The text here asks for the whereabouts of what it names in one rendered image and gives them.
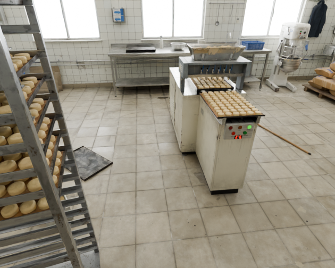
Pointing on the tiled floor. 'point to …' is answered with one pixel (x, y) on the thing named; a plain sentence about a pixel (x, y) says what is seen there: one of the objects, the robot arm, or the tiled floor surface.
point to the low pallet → (325, 94)
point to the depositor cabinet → (186, 111)
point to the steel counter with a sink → (116, 51)
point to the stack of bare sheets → (89, 162)
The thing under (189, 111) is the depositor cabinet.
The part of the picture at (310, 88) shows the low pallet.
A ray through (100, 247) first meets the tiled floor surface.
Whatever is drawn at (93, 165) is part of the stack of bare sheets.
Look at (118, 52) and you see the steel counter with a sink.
